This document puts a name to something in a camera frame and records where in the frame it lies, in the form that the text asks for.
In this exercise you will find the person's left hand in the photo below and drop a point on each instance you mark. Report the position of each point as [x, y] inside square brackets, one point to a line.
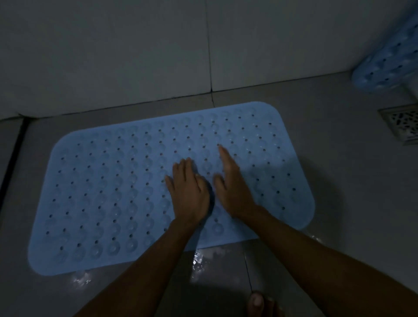
[189, 196]

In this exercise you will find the person's right forearm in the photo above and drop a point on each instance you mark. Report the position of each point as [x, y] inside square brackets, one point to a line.
[336, 267]

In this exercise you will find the person's left forearm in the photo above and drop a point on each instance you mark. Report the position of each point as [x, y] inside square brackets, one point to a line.
[137, 277]

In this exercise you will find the square metal floor drain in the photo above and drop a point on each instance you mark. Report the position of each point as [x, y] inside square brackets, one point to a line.
[403, 124]

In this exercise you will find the blue bath mat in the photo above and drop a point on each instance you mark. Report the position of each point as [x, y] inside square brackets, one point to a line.
[392, 62]
[114, 179]

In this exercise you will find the person's foot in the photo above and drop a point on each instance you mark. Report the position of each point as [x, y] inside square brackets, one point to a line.
[261, 307]

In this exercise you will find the person's right hand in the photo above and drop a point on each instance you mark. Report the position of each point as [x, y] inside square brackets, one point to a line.
[235, 189]

